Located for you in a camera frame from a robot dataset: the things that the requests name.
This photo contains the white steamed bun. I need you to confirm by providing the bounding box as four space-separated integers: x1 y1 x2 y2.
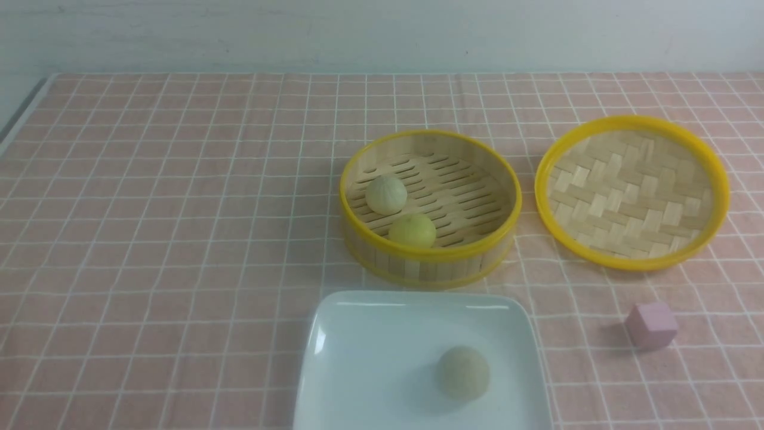
365 175 408 217

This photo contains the greyish steamed bun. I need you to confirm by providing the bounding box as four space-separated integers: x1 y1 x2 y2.
436 345 491 402

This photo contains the white square plate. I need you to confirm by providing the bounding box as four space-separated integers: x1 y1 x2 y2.
294 291 554 429

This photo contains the yellow steamed bun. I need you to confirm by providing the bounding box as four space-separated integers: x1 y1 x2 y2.
388 213 436 248

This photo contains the yellow rimmed bamboo steamer basket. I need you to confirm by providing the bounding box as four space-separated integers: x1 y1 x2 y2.
338 130 523 290

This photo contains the yellow rimmed bamboo steamer lid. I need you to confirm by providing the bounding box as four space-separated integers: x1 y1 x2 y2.
534 115 731 271

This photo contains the pink cube block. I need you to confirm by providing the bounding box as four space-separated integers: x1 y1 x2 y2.
623 302 679 351

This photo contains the pink checked tablecloth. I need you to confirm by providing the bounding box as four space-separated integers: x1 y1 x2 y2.
1 72 762 429

